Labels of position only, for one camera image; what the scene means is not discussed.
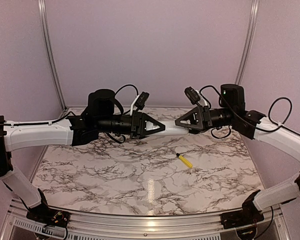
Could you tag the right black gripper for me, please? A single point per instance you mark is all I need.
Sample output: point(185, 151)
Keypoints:
point(202, 122)

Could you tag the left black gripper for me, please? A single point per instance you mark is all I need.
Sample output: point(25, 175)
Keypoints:
point(138, 123)

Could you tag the white remote control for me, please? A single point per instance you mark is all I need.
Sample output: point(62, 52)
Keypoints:
point(171, 130)

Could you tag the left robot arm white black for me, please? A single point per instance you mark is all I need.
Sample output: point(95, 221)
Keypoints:
point(103, 114)

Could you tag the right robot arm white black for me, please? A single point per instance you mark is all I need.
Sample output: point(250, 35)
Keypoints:
point(253, 125)

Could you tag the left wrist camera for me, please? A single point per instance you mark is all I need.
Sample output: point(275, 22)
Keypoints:
point(139, 102)

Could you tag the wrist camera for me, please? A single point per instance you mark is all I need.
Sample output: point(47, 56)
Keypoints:
point(195, 97)
point(139, 102)

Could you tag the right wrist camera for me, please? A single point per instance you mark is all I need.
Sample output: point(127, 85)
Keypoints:
point(195, 97)

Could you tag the yellow handled screwdriver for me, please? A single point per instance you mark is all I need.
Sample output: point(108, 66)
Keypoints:
point(184, 160)

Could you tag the front aluminium rail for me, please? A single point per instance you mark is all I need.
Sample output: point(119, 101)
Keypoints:
point(94, 226)

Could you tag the right aluminium frame post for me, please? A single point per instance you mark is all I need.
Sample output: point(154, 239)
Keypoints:
point(250, 33)

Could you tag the aluminium frame post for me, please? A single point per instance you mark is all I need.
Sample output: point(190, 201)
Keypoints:
point(250, 33)
point(50, 55)

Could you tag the left aluminium frame post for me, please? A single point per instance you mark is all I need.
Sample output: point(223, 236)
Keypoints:
point(50, 55)

